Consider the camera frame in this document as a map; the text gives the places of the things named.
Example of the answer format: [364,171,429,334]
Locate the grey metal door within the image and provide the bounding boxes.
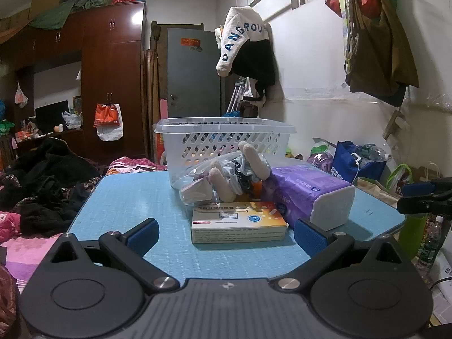
[167,27,227,118]

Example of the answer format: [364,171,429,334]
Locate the purple bagged pack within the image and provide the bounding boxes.
[307,150,334,175]

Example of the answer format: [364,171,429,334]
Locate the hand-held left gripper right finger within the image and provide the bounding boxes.
[270,218,414,295]

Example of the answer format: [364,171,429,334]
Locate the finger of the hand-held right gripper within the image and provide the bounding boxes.
[396,194,452,217]
[402,177,452,198]

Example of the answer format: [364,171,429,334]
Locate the black monitor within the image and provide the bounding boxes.
[34,100,70,135]

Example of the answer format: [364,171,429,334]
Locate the white plastic shopping bag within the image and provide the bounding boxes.
[96,103,124,142]

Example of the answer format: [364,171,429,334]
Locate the white lettered hoodie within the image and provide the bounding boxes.
[215,6,268,76]

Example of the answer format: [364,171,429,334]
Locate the black clothes pile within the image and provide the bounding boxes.
[0,137,103,237]

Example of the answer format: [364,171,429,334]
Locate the striped maroon blanket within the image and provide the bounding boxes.
[106,157,168,175]

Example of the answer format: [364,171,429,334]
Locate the pink white hanging bag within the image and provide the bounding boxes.
[14,82,29,108]

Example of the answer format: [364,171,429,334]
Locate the beige plush toy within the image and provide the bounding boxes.
[208,140,272,202]

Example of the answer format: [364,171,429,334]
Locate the pink floral blanket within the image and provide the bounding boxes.
[0,212,71,294]

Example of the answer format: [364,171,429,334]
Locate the orange white medicine box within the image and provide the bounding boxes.
[191,201,288,244]

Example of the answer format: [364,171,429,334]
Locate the white crumpled plastic bag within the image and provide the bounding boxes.
[62,110,83,130]

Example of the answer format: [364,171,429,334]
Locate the green cloth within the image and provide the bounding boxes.
[28,0,117,31]

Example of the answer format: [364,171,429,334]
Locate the purple tissue pack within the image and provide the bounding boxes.
[263,164,356,232]

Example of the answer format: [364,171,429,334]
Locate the green paper bag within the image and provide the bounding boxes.
[386,164,428,265]

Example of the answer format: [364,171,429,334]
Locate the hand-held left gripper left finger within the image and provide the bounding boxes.
[50,218,181,295]

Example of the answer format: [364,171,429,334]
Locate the metal crutches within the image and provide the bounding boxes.
[222,79,248,117]

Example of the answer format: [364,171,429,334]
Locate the brown wooden wardrobe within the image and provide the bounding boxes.
[0,2,147,165]

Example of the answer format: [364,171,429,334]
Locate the blue tote bag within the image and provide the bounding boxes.
[332,141,387,186]

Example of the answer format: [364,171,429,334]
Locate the orange plastic bag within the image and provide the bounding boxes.
[93,103,119,128]

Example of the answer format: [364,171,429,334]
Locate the white plastic basket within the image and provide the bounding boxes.
[153,117,296,191]

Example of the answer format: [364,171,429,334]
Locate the brown hanging bag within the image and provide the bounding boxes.
[348,0,421,108]

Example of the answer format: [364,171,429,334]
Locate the white black hanging garment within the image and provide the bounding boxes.
[242,77,268,109]

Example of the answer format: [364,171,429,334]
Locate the clear water bottle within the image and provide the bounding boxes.
[360,144,392,163]
[415,215,445,272]

